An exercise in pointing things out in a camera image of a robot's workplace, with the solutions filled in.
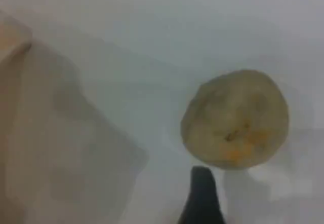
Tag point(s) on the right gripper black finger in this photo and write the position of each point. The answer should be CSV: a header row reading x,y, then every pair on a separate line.
x,y
202,201

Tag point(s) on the beige round toy fruit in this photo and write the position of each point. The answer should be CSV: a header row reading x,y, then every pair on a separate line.
x,y
235,117

